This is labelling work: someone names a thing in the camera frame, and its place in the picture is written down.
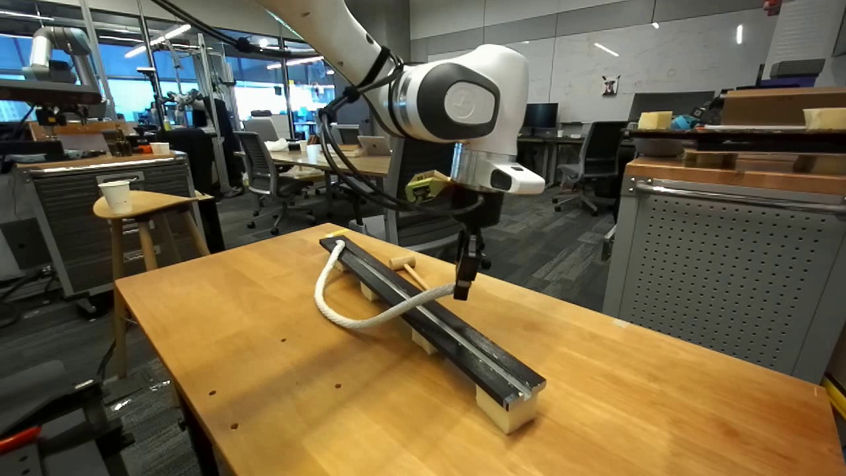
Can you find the white paper cup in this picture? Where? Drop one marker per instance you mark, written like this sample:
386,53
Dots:
118,195

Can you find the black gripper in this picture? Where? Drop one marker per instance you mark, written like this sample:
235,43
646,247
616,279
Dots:
472,209

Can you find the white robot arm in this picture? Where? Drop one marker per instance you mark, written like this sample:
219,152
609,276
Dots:
474,100

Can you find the grey metal tool cabinet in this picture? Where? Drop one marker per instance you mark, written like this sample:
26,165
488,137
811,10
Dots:
743,263

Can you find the small wooden mallet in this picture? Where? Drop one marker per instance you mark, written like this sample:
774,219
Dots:
408,268

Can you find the long black platform rail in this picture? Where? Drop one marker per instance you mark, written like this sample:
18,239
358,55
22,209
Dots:
504,377

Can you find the round wooden stool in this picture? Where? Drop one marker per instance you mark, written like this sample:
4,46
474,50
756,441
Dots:
168,231

